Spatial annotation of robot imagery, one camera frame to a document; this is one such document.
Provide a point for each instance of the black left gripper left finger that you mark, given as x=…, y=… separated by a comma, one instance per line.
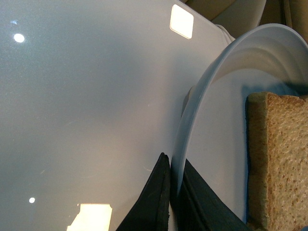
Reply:
x=151, y=210

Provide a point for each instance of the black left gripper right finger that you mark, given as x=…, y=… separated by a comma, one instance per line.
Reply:
x=198, y=208

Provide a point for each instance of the light blue plate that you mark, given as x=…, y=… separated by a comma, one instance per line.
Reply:
x=212, y=131

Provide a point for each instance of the brown bread slice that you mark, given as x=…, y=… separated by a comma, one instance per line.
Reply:
x=278, y=150

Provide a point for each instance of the beige chair right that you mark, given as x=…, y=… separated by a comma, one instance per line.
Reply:
x=240, y=16

